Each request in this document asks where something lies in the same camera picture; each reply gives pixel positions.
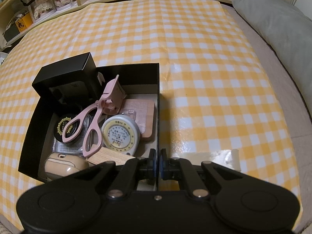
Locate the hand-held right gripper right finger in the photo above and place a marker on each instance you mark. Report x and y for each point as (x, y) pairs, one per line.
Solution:
(161, 165)

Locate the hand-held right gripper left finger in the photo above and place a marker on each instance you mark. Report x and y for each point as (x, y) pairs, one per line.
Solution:
(153, 167)

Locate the wood grain case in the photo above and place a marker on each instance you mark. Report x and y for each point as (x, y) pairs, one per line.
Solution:
(109, 156)

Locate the white tape measure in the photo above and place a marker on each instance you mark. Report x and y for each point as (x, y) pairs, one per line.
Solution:
(119, 134)

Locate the wooden coaster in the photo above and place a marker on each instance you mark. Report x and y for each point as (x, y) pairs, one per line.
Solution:
(146, 117)

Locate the pink eyelash curler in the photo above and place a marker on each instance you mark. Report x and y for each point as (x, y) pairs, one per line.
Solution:
(114, 90)

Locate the clear plastic case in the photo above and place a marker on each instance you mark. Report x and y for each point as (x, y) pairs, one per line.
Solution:
(68, 148)

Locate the black round jar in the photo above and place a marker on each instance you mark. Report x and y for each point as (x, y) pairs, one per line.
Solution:
(73, 129)

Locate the beige earbud case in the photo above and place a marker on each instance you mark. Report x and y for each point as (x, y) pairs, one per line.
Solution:
(63, 165)

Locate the small black box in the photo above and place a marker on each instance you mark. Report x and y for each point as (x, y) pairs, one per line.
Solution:
(65, 63)

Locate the yellow white checked cloth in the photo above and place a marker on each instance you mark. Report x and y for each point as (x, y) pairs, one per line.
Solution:
(195, 53)

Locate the beige bed mattress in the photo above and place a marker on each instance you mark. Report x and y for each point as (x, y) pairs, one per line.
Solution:
(292, 117)

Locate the grey pillow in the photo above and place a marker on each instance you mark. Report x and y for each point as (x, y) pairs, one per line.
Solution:
(275, 29)

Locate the yellow box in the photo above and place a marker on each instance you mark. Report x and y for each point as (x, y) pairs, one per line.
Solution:
(24, 24)

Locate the black storage box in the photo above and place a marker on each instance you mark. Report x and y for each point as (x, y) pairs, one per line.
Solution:
(11, 33)

